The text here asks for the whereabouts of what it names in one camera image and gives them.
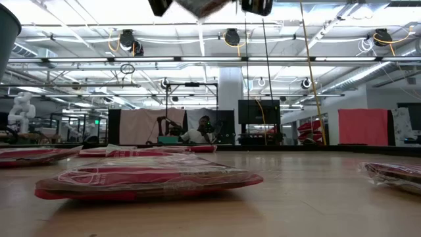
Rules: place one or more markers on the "long white light bar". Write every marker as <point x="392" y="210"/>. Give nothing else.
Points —
<point x="210" y="59"/>

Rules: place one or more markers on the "red cloth partition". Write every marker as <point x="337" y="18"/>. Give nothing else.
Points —
<point x="361" y="126"/>

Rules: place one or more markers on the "beige cloth partition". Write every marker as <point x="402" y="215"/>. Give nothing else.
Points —
<point x="148" y="126"/>

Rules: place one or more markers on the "dark red robot arm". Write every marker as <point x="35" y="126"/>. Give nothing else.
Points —
<point x="162" y="123"/>

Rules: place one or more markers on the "person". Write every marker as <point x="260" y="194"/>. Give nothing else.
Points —
<point x="197" y="135"/>

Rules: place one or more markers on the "white humanoid robot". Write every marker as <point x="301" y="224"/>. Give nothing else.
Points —
<point x="21" y="112"/>

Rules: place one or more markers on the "white floral cloth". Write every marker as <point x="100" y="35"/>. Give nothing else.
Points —
<point x="401" y="125"/>

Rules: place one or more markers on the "red storage bin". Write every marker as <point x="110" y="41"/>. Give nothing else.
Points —
<point x="309" y="136"/>
<point x="309" y="126"/>

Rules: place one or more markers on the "black monitor screen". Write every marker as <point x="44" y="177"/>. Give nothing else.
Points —
<point x="260" y="112"/>
<point x="411" y="118"/>

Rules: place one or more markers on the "black camera gantry frame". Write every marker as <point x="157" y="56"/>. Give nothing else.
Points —
<point x="192" y="84"/>

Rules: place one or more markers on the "red Orville popcorn bag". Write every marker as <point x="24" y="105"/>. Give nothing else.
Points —
<point x="131" y="153"/>
<point x="33" y="156"/>
<point x="394" y="174"/>
<point x="148" y="177"/>
<point x="200" y="148"/>
<point x="200" y="6"/>

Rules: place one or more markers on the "black aluminium table frame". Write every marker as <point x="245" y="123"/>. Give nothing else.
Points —
<point x="296" y="148"/>

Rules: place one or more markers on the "silver ventilation duct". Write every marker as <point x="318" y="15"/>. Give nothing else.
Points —
<point x="361" y="77"/>

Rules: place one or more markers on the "teal storage bin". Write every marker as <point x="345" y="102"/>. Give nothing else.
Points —
<point x="167" y="140"/>

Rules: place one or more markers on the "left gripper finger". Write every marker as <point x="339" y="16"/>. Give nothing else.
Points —
<point x="160" y="6"/>

